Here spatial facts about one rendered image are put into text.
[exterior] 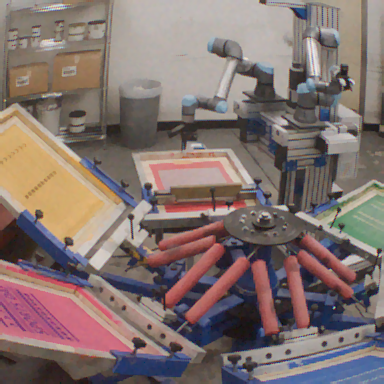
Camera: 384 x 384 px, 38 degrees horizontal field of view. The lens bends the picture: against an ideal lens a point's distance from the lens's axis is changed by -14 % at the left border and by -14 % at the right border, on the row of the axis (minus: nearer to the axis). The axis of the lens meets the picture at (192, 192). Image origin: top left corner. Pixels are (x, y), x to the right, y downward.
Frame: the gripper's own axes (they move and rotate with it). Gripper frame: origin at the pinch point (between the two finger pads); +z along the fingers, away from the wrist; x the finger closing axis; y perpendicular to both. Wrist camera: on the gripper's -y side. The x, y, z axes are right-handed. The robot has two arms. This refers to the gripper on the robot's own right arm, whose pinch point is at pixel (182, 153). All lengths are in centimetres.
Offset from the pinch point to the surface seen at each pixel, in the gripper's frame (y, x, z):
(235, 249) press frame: 0, -112, -5
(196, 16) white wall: 76, 310, -34
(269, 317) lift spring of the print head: -7, -179, -18
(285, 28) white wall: 184, 310, -25
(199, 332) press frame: -28, -166, -4
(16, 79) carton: -128, 261, 15
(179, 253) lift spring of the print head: -29, -136, -20
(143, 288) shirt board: -41, -122, 5
